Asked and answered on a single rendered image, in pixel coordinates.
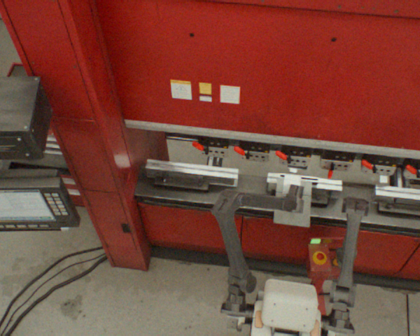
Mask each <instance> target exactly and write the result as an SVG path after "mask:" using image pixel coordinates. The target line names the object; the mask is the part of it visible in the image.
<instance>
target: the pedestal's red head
mask: <svg viewBox="0 0 420 336"><path fill-rule="evenodd" d="M312 239H321V241H320V243H319V244H310V242H311V240H312ZM324 239H332V243H333V242H334V240H335V239H343V237H331V238H309V241H308V244H307V247H306V250H305V259H306V266H307V277H308V279H338V277H339V275H340V272H341V268H338V265H337V266H334V265H332V263H331V260H332V259H333V258H335V249H336V248H328V243H322V241H323V240H324ZM316 252H322V253H324V254H325V256H326V262H325V263H324V264H322V265H318V264H316V263H315V262H314V261H313V255H314V254H315V253H316Z"/></svg>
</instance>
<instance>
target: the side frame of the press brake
mask: <svg viewBox="0 0 420 336"><path fill-rule="evenodd" d="M0 16H1V18H2V20H3V23H4V24H5V27H6V29H7V30H8V33H9V34H10V37H11V39H12V41H13V44H14V46H15V49H16V50H17V53H18V55H19V57H20V60H21V62H22V65H23V67H24V70H25V72H26V74H27V76H28V77H33V76H40V77H41V83H42V85H43V88H44V90H45V93H46V95H47V97H48V100H49V102H50V105H51V107H52V118H51V121H50V128H51V130H52V133H53V134H54V136H55V139H56V141H57V144H58V146H59V148H60V150H61V152H62V155H63V157H64V159H65V162H66V164H67V167H68V168H69V171H70V174H71V176H72V179H73V181H74V183H75V185H76V187H77V190H78V192H79V195H80V197H81V199H82V201H83V203H84V206H85V208H86V210H87V213H88V215H89V217H90V220H91V221H92V224H93V226H94V228H95V230H96V231H97V234H98V236H99V239H100V241H101V243H102V246H103V247H104V250H105V252H106V254H107V257H108V259H109V262H110V264H111V266H112V267H121V268H127V269H132V270H143V271H144V272H147V271H148V268H149V264H150V260H151V250H152V247H153V245H152V244H151V243H150V242H149V240H148V239H147V237H146V233H145V230H144V225H143V222H142V219H141V214H140V211H139V207H138V204H137V199H135V198H134V193H135V190H136V186H137V181H138V177H139V172H140V169H141V164H142V163H147V159H153V160H164V161H169V152H168V147H167V139H166V138H165V132H164V131H158V130H151V129H139V128H133V127H126V125H125V119H124V116H123V111H122V107H121V104H120V99H119V96H118V90H117V87H116V82H115V78H114V75H113V70H112V66H111V61H110V58H109V54H108V52H107V49H106V44H105V40H104V35H103V31H102V26H101V22H100V19H99V14H98V10H97V5H96V2H95V0H0Z"/></svg>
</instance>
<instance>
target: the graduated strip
mask: <svg viewBox="0 0 420 336"><path fill-rule="evenodd" d="M125 124H132V125H145V126H151V127H164V128H171V129H178V130H190V131H197V132H210V133H217V134H229V135H236V136H243V137H255V138H262V139H275V140H282V141H294V142H301V143H308V144H321V145H327V146H340V147H347V148H360V149H367V150H374V151H386V152H393V153H406V154H413V155H420V151H419V150H406V149H399V148H386V147H379V146H366V145H360V144H352V143H340V142H332V141H320V140H313V139H301V138H294V137H287V136H274V135H266V134H254V133H247V132H235V131H227V130H221V129H208V128H201V127H189V126H182V125H170V124H162V123H156V122H143V121H136V120H125Z"/></svg>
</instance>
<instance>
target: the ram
mask: <svg viewBox="0 0 420 336"><path fill-rule="evenodd" d="M95 2H96V5H97V10H98V14H99V19H100V22H101V28H102V31H103V35H104V40H105V44H106V49H107V52H108V55H109V58H110V61H111V66H112V70H113V75H114V78H115V84H116V87H117V90H118V96H119V99H120V104H121V107H122V113H123V116H124V119H125V120H136V121H143V122H150V123H162V124H170V125H182V126H189V127H201V128H208V129H215V130H227V131H235V132H247V133H254V134H266V135H274V136H281V137H294V138H301V139H313V140H320V141H332V142H340V143H346V144H360V145H366V146H379V147H386V148H399V149H406V150H413V151H420V19H419V18H410V17H394V16H386V15H370V14H366V13H365V14H361V13H345V12H337V11H329V10H312V9H304V8H289V7H280V6H265V5H256V4H248V3H232V2H223V1H207V0H95ZM170 80H176V81H190V88H191V99H183V98H175V97H172V87H171V81H170ZM200 83H210V84H211V94H204V93H200ZM220 85H231V86H239V87H240V94H239V104H233V103H226V102H220ZM200 95H205V96H211V101H204V100H200ZM125 125H126V127H133V128H139V129H146V130H158V131H166V132H178V133H184V134H197V135H204V136H210V137H223V138H230V139H242V140H249V141H261V142H268V143H276V144H288V145H295V146H307V147H315V148H327V149H333V150H340V151H353V152H360V153H373V154H380V155H392V156H398V157H406V158H419V159H420V155H413V154H406V153H393V152H386V151H379V150H367V149H360V148H347V147H340V146H327V145H321V144H314V143H301V142H294V141H282V140H275V139H262V138H255V137H248V136H236V135H229V134H217V133H210V132H197V131H190V130H184V129H171V128H164V127H151V126H145V125H132V124H125Z"/></svg>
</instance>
